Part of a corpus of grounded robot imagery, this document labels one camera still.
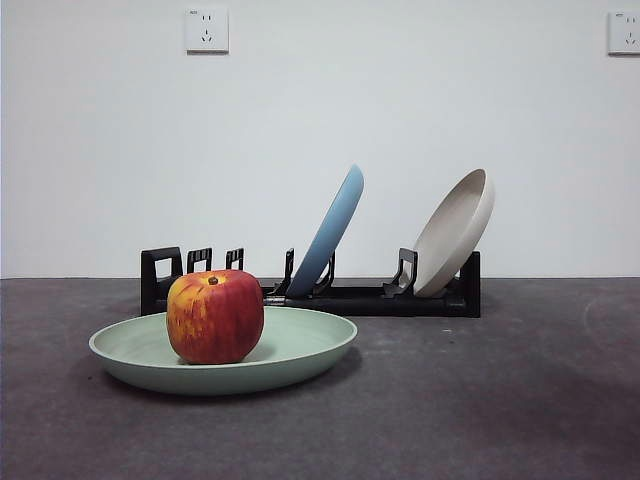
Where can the green plate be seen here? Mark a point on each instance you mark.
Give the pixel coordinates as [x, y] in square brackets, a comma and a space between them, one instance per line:
[300, 350]

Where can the red yellow apple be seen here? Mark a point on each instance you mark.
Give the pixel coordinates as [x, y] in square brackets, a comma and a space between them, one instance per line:
[215, 320]

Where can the blue plate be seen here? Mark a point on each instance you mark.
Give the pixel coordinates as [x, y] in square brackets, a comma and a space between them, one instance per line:
[330, 235]

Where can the black plate rack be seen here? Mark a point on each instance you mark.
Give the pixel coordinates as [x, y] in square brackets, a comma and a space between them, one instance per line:
[375, 302]

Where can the beige plate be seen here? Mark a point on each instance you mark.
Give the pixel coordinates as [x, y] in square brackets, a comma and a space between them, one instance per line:
[455, 230]

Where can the white wall socket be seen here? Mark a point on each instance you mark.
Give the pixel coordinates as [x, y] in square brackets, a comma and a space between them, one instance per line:
[207, 30]
[625, 32]

